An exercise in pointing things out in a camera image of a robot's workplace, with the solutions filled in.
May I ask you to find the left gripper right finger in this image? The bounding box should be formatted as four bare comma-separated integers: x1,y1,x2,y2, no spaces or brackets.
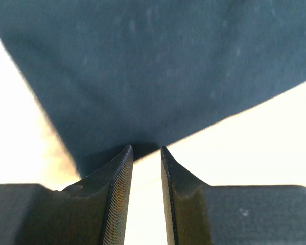
160,147,306,244

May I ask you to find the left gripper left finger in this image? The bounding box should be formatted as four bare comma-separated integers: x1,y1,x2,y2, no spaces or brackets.
0,146,133,244

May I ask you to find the black t shirt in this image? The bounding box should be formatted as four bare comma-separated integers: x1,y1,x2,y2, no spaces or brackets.
0,1,306,177

